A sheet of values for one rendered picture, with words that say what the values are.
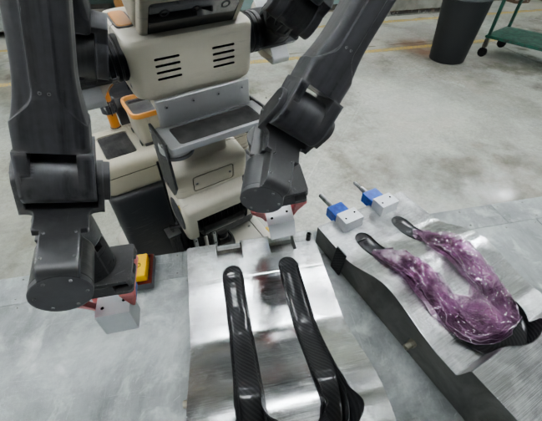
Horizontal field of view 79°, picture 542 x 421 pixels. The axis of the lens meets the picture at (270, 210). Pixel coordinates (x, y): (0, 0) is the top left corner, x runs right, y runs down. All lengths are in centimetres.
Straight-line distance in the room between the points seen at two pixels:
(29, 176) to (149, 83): 42
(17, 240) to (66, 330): 159
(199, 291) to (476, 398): 47
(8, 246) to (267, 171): 204
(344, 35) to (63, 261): 38
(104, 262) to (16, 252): 180
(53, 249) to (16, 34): 18
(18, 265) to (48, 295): 180
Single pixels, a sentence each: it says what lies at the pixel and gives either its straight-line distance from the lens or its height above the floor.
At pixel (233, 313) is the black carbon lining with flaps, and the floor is 88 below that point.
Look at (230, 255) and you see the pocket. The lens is 69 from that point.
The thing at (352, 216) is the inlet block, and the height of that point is 88.
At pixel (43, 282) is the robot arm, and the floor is 115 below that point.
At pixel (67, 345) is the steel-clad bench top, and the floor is 80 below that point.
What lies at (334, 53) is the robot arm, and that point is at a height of 127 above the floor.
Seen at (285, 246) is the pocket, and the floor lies 86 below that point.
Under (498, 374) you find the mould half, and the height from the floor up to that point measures 91.
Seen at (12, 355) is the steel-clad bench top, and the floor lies 80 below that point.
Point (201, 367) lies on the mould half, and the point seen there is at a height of 90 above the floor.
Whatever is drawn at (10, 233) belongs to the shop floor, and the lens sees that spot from 241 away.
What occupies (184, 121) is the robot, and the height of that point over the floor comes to 104.
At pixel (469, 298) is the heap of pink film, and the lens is 69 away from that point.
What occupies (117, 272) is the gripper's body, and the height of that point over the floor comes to 104.
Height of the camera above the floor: 141
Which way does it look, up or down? 44 degrees down
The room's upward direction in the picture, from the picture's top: straight up
